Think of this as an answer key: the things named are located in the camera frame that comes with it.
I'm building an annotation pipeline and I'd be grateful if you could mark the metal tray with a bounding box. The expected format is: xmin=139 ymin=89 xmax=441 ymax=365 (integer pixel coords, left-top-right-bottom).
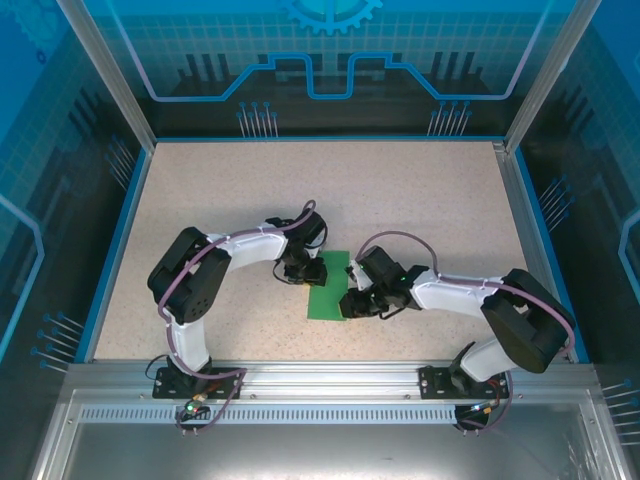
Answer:
xmin=27 ymin=389 xmax=626 ymax=480

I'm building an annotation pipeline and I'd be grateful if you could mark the green square paper sheet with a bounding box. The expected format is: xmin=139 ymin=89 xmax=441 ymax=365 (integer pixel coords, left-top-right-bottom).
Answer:
xmin=305 ymin=249 xmax=351 ymax=321

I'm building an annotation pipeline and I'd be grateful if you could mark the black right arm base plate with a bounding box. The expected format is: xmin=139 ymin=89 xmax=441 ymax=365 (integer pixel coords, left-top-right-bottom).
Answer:
xmin=418 ymin=366 xmax=510 ymax=400

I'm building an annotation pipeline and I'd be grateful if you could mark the slotted grey cable duct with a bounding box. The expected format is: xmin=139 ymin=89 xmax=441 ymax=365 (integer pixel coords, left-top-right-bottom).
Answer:
xmin=78 ymin=404 xmax=460 ymax=425

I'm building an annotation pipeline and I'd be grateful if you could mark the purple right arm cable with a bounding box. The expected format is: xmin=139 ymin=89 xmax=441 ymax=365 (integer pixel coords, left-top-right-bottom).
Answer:
xmin=355 ymin=230 xmax=575 ymax=434

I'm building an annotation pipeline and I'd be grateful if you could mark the aluminium side rail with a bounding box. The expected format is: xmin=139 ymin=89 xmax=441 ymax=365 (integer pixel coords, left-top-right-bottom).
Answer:
xmin=492 ymin=140 xmax=574 ymax=362

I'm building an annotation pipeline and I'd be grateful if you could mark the blue table edge strip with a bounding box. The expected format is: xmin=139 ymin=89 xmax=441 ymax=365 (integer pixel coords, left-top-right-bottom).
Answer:
xmin=73 ymin=148 xmax=155 ymax=364

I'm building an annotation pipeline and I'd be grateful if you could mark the aluminium mounting rail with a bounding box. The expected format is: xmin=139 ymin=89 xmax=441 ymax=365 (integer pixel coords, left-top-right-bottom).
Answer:
xmin=64 ymin=360 xmax=599 ymax=404

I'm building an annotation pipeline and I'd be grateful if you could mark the aluminium frame post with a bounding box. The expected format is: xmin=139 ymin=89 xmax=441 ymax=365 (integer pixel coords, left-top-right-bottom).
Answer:
xmin=503 ymin=0 xmax=605 ymax=154
xmin=53 ymin=0 xmax=157 ymax=151

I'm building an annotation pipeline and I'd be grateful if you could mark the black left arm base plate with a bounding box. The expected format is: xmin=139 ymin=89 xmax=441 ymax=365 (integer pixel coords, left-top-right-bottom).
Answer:
xmin=152 ymin=366 xmax=245 ymax=401

